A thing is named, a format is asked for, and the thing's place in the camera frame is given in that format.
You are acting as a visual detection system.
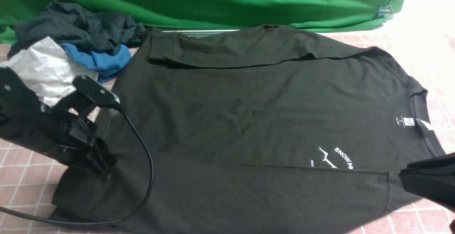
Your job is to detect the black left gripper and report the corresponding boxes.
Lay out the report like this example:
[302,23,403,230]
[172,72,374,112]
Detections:
[56,112,117,179]

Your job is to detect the dark gray long-sleeve shirt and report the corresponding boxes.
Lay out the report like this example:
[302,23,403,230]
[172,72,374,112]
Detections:
[50,24,446,234]

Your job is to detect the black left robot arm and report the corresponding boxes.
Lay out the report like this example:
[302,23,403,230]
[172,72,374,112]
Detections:
[0,67,117,179]

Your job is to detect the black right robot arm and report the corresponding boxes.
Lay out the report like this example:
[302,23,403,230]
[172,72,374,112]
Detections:
[399,153,455,212]

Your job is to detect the pink checkered tablecloth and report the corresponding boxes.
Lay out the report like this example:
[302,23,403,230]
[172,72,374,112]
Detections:
[0,30,455,234]

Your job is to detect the crumpled white garment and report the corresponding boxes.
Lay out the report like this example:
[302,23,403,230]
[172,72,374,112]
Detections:
[1,37,98,106]

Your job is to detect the crumpled blue garment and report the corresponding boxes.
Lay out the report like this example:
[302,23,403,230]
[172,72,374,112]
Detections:
[61,43,132,84]

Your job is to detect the crumpled black garment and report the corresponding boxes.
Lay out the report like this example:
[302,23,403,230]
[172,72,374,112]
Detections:
[7,1,146,58]

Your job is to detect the metal binder clip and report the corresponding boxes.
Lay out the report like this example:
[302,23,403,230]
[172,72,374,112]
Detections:
[376,5,394,19]

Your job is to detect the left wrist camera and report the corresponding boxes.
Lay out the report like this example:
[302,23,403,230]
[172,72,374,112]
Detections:
[73,75,122,116]

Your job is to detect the black left camera cable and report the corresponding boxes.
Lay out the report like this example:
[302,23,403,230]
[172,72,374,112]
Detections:
[0,106,155,226]

